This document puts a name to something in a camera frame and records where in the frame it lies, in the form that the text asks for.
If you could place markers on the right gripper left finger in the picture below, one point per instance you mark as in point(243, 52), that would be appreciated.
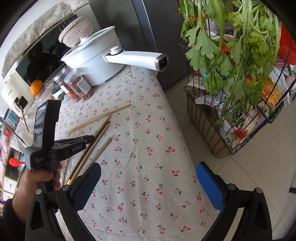
point(87, 183)

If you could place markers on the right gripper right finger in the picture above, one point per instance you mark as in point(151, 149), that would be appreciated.
point(212, 185)

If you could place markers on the red plastic spoon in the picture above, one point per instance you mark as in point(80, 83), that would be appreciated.
point(15, 162)

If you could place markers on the long bamboo chopstick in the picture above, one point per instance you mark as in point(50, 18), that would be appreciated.
point(99, 117)

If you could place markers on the white plastic spoon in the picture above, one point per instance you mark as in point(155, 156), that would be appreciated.
point(27, 138)

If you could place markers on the left hand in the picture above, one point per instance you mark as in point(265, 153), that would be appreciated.
point(28, 186)

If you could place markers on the blue labelled container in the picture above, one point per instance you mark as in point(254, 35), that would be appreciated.
point(12, 119)

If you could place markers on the cherry print tablecloth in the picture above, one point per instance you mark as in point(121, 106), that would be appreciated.
point(148, 189)

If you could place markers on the large orange fruit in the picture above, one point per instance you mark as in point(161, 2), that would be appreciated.
point(36, 87)

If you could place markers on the jar of dried rings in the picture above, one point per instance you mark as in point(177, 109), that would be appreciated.
point(78, 84)

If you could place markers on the jar of red dried fruit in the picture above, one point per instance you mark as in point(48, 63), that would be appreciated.
point(59, 78)

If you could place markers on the black microwave oven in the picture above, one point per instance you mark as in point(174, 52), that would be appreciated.
point(43, 57)

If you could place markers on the white electric cooking pot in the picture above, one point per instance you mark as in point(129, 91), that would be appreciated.
point(100, 56)

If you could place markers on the woven white lidded basket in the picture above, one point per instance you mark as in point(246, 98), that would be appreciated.
point(76, 30)

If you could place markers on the floral cloth cover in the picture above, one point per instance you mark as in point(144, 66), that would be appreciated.
point(37, 20)

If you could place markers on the green leafy vegetables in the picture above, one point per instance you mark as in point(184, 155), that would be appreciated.
point(236, 43)

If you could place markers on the grey refrigerator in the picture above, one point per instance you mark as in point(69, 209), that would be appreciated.
point(152, 26)

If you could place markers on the black wire rack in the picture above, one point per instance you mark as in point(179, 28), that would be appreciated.
point(205, 108)

